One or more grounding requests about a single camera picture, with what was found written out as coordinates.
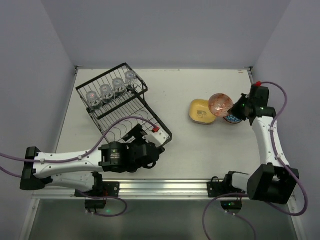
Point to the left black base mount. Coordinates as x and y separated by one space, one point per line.
96 199

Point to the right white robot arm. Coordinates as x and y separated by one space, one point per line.
274 181

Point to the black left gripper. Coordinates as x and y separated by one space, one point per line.
136 136

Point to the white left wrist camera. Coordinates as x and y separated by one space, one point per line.
157 138

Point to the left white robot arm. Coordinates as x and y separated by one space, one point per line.
82 171

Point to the black wire dish rack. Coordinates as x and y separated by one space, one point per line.
116 119

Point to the yellow square plate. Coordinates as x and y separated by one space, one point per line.
199 110

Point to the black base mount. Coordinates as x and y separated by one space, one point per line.
96 199
217 187

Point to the brown panda square plate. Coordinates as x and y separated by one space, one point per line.
202 122

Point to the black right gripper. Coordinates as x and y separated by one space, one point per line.
239 107

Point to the clear glass cup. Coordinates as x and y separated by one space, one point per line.
106 94
130 80
93 100
119 87

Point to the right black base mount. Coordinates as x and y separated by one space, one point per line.
217 187

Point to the aluminium mounting rail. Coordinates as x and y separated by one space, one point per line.
140 189

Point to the blue patterned bowl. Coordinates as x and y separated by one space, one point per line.
219 104

